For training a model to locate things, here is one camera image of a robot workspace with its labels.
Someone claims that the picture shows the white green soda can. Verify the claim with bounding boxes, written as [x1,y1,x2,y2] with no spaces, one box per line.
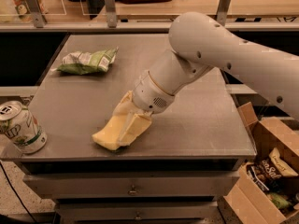
[0,101,47,154]

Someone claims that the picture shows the right metal bracket post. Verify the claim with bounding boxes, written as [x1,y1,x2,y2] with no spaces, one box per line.
[216,0,231,26]

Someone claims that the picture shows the dark sea salt chip bag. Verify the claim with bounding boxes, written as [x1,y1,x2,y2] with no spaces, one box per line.
[246,158,282,192]

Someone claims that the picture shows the green snack bag in box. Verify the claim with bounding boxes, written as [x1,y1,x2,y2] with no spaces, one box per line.
[267,192,292,209]

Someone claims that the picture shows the black cable on floor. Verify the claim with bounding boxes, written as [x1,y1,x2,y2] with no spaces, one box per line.
[0,161,39,224]

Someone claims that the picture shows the metal bracket post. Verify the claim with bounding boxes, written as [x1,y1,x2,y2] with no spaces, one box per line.
[25,0,46,28]
[216,0,231,26]
[104,0,118,28]

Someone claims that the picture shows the middle metal bracket post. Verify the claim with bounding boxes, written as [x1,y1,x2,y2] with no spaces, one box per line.
[104,0,118,28]

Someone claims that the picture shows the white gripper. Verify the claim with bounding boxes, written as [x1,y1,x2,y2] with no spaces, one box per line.
[113,70,175,147]

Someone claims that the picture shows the lower metal drawer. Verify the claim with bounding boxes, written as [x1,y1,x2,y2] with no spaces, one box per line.
[55,202,218,221]

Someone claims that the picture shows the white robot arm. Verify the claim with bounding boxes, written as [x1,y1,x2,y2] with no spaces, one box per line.
[113,12,299,146]

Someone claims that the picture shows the green jalapeno chip bag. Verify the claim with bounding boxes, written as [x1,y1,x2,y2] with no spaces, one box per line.
[52,48,118,75]

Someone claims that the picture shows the metal drawer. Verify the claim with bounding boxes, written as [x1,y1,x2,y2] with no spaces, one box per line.
[55,202,218,221]
[24,172,239,199]

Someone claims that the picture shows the yellow sponge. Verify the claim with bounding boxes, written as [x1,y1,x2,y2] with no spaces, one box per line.
[92,116,131,151]

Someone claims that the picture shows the cardboard box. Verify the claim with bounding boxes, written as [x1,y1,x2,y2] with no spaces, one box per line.
[224,103,299,224]

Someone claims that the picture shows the upper metal drawer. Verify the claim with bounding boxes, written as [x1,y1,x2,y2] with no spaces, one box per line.
[24,172,239,199]

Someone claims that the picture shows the left metal bracket post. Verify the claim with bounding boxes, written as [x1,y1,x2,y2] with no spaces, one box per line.
[25,0,46,28]

